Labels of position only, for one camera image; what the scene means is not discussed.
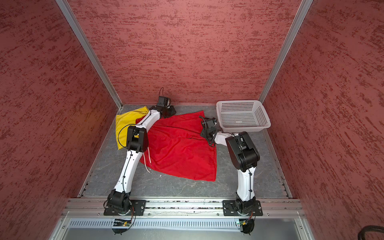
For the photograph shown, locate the white perforated cable duct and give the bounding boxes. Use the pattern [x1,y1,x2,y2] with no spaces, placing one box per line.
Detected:
[68,219,240,231]

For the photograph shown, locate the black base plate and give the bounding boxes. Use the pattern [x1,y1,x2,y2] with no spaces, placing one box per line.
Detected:
[103,200,147,217]
[222,199,263,217]

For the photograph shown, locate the small circuit board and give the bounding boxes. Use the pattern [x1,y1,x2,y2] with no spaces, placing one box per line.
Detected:
[113,219,132,227]
[236,220,252,229]

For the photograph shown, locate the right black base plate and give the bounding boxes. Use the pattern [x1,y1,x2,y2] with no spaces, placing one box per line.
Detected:
[222,199,263,217]

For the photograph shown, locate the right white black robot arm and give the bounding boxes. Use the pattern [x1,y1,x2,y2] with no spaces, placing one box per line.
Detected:
[199,116,260,216]

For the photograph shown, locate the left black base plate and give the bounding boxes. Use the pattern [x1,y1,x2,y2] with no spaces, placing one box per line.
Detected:
[103,200,147,217]

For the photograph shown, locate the right corner aluminium post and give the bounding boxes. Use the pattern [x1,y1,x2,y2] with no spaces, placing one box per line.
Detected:
[259,0,313,103]

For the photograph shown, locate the white plastic laundry basket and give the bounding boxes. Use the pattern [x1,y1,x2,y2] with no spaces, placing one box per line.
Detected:
[216,100,271,133]

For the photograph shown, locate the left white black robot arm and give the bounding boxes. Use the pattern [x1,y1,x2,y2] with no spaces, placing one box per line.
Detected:
[104,106,176,216]

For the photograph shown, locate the black cable loop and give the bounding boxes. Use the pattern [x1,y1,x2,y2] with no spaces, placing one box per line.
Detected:
[357,225,384,240]

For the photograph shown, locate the right small circuit board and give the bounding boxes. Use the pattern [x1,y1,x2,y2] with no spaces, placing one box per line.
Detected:
[236,220,252,229]

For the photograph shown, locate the left corner aluminium post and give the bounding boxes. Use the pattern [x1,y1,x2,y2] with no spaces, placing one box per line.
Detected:
[56,0,124,110]

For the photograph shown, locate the yellow shorts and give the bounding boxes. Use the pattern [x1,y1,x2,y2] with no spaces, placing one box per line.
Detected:
[116,106,149,150]

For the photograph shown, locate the aluminium frame rail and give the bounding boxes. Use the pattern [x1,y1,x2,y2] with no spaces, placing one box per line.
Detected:
[61,197,307,219]

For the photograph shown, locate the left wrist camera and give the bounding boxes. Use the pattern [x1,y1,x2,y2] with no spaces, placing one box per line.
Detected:
[157,96,171,108]

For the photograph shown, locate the left small circuit board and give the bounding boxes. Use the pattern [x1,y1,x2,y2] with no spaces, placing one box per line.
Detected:
[113,219,132,227]

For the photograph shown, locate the corner aluminium post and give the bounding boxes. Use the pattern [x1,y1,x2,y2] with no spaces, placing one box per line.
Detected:
[259,0,313,103]
[56,0,124,110]

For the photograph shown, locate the red shorts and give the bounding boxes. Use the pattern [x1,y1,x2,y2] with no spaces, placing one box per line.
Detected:
[140,111,217,182]

